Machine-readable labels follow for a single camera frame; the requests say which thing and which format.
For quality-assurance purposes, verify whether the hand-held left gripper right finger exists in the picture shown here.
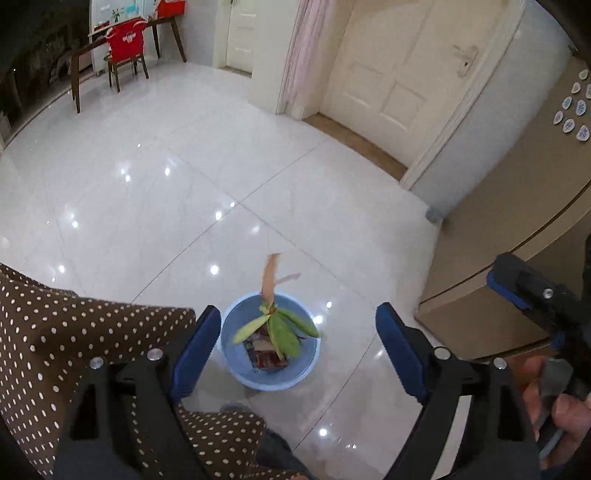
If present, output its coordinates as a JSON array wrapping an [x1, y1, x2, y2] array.
[[375, 302, 542, 480]]

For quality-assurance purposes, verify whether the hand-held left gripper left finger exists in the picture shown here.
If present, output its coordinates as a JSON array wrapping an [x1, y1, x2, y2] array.
[[54, 305, 222, 480]]

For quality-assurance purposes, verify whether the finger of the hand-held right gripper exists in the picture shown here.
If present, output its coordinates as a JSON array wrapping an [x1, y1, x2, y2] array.
[[486, 252, 591, 346]]

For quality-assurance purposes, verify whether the blue plastic basin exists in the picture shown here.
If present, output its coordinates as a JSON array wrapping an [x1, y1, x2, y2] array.
[[220, 294, 322, 392]]

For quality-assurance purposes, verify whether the green leafy vegetable scrap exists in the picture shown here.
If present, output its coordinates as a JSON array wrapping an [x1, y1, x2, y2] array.
[[232, 304, 320, 359]]

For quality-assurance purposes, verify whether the orange peel strip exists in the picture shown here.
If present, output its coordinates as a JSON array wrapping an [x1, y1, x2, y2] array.
[[260, 252, 302, 302]]

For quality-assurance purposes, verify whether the person's right hand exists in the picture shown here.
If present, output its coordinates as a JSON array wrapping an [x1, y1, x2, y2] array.
[[521, 355, 591, 462]]

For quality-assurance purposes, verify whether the red wrapper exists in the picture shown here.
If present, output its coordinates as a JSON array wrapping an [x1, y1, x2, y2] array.
[[248, 336, 291, 371]]

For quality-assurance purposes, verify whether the beige refrigerator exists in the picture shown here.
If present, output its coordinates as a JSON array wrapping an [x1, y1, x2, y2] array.
[[414, 44, 591, 361]]

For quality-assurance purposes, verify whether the group of white fridge magnets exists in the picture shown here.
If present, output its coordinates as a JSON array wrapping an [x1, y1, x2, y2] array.
[[551, 69, 591, 142]]

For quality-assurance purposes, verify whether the white panel door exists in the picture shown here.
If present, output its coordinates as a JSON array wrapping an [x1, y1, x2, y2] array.
[[318, 0, 490, 163]]

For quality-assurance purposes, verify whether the pink curtain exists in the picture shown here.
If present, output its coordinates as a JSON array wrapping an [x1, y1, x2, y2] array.
[[276, 0, 334, 116]]

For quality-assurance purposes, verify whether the chair with red cover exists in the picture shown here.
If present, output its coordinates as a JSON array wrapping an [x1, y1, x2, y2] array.
[[104, 19, 150, 93]]

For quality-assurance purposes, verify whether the narrow white door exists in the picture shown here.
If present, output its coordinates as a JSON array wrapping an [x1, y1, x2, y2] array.
[[225, 0, 256, 77]]

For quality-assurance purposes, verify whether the wooden table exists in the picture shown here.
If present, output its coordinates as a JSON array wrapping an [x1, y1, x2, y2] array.
[[68, 13, 188, 114]]

